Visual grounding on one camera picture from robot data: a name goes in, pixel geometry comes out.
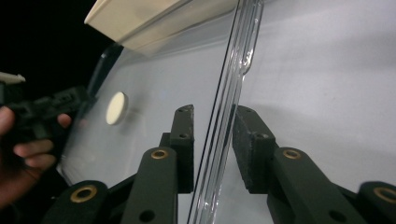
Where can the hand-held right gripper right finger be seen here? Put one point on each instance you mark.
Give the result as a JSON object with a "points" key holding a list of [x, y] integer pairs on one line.
{"points": [[252, 146]]}

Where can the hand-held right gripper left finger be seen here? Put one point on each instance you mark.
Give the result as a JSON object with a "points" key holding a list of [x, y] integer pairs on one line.
{"points": [[182, 146]]}

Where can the clear plastic box lid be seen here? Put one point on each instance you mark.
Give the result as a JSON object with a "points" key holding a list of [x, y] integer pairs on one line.
{"points": [[155, 93]]}

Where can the cream divided storage box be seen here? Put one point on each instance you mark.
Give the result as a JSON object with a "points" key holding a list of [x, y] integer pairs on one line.
{"points": [[149, 21]]}

